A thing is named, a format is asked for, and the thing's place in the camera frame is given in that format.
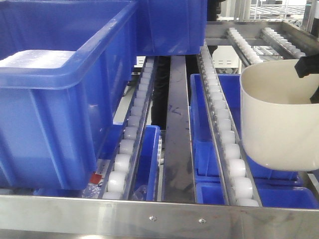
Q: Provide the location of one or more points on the large blue crate front left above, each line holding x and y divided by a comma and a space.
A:
53, 121

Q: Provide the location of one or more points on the far right roller track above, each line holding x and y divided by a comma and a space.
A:
284, 47

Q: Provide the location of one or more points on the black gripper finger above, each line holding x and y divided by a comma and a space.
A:
307, 65

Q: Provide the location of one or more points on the middle white roller track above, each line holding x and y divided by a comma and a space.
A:
238, 185

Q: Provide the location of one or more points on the steel front shelf beam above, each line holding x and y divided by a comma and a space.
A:
31, 217

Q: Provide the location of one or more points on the blue crate rear centre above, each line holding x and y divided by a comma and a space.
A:
170, 27

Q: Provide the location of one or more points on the far white roller track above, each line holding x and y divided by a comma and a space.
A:
238, 41

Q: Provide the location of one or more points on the blue bin lower front right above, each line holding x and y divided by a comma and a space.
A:
271, 196

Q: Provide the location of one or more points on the left white roller track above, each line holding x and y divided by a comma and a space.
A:
119, 180

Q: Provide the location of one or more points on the white roller track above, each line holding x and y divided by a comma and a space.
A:
119, 180
238, 185
238, 41

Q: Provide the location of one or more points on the blue bin lower left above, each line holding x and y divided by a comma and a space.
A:
147, 173

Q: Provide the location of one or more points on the steel centre divider rail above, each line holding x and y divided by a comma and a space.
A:
178, 184

